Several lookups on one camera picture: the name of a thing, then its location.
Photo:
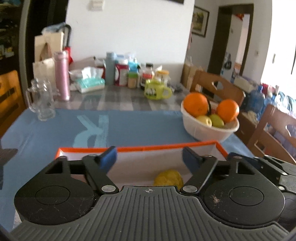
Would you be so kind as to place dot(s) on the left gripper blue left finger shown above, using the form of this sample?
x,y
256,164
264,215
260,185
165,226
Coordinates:
x,y
97,167

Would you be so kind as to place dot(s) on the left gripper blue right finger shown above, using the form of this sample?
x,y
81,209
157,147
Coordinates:
x,y
201,168

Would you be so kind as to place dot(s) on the white fruit bowl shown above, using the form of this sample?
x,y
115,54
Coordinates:
x,y
202,132

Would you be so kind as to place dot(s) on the wooden chair far right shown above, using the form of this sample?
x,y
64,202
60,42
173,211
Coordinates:
x,y
270,134

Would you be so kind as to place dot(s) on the orange cardboard box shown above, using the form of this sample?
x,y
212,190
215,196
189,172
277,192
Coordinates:
x,y
138,166

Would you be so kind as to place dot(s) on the yellow apple in bowl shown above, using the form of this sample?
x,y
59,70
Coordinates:
x,y
205,120

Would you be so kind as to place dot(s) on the green pear in bowl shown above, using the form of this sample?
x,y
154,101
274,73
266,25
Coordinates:
x,y
216,121

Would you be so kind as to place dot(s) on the right orange in bowl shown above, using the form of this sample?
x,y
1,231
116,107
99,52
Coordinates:
x,y
228,110

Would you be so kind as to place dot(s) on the orange in bowl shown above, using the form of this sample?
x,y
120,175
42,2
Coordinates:
x,y
196,104
228,110

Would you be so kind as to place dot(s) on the left orange in bowl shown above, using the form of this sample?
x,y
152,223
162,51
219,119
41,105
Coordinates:
x,y
196,104

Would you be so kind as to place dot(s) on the wooden chair behind bowl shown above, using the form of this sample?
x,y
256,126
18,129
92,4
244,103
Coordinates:
x,y
218,86

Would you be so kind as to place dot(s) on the tissue pack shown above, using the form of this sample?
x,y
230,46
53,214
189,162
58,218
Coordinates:
x,y
88,79

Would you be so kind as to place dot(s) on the glass mug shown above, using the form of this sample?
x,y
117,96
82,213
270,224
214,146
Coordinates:
x,y
40,99

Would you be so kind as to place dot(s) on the green panda mug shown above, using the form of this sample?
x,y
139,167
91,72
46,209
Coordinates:
x,y
155,90

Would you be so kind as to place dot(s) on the red white container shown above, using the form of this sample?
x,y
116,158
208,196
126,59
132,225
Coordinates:
x,y
121,72

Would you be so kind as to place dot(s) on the yellow lid jar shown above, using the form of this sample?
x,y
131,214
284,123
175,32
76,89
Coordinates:
x,y
162,76

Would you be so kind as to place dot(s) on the grey tall bottle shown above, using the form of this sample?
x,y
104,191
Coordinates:
x,y
110,68

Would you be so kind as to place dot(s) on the dark capped supplement bottle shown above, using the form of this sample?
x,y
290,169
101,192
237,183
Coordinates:
x,y
147,73

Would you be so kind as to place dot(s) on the wooden chair left near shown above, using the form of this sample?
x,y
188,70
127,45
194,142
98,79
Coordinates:
x,y
11,102

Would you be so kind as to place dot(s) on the pink thermos bottle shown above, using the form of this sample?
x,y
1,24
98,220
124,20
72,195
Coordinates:
x,y
62,75

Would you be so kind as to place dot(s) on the brown paper bag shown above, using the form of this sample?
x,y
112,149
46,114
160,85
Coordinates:
x,y
45,47

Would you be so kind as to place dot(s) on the framed landscape painting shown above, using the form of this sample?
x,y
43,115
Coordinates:
x,y
200,21

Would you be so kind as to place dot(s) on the wall light switch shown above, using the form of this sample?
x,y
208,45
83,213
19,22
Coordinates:
x,y
96,5

